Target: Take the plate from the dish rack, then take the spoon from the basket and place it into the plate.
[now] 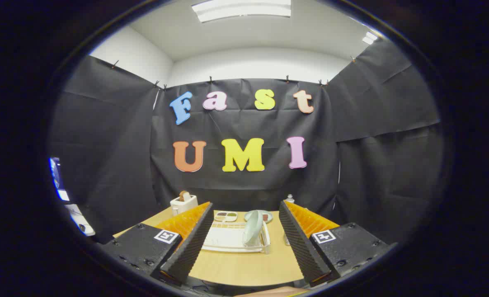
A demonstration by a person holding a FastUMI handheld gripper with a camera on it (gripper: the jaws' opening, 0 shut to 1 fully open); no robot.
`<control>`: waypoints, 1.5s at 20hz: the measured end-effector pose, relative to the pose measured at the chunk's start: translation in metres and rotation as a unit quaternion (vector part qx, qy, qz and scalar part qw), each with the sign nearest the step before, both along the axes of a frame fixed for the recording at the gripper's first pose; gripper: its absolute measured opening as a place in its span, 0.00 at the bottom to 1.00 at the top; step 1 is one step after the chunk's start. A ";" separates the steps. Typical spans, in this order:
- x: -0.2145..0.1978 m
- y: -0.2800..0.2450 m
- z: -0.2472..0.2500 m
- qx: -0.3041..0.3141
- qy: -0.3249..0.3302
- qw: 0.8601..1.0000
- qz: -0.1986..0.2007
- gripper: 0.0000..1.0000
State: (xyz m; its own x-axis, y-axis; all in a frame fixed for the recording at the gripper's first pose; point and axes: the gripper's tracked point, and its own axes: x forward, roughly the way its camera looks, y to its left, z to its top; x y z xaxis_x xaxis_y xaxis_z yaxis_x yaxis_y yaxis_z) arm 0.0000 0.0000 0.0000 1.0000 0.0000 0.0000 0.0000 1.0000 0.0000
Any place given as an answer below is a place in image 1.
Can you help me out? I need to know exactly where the white toaster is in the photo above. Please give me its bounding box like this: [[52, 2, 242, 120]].
[[170, 194, 199, 216]]

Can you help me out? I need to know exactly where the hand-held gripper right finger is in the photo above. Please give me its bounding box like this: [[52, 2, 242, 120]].
[[278, 200, 393, 288]]

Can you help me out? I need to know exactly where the light green plate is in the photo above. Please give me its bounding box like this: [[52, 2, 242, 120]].
[[243, 210, 264, 247]]

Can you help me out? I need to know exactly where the white dish rack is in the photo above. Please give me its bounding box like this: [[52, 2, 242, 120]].
[[202, 221, 271, 254]]

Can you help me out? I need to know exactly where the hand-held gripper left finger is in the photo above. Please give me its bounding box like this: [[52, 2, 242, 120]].
[[100, 201, 214, 286]]

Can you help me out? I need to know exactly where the small plate with food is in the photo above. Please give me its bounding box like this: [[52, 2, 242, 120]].
[[244, 210, 273, 224]]

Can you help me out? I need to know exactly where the long ceiling light panel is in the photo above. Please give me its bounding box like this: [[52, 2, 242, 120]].
[[192, 0, 292, 23]]

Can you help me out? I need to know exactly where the black backdrop cloth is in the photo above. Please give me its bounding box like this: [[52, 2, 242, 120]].
[[49, 39, 445, 244]]

